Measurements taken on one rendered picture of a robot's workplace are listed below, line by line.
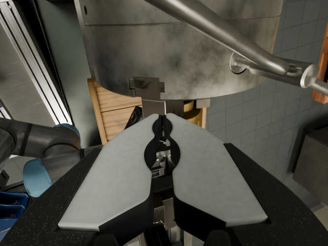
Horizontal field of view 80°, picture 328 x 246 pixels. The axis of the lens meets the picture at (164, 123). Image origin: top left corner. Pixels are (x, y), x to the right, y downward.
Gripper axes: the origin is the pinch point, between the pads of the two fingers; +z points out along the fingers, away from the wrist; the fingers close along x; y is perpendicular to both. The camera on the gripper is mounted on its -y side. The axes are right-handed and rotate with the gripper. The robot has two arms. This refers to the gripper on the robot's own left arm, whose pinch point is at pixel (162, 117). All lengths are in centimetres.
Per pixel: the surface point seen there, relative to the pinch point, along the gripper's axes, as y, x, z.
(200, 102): 11.0, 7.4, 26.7
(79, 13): -6.5, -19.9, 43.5
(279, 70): -0.9, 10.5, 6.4
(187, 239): 105, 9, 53
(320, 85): 1.8, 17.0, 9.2
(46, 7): -9, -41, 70
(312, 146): 142, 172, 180
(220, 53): -1.4, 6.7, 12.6
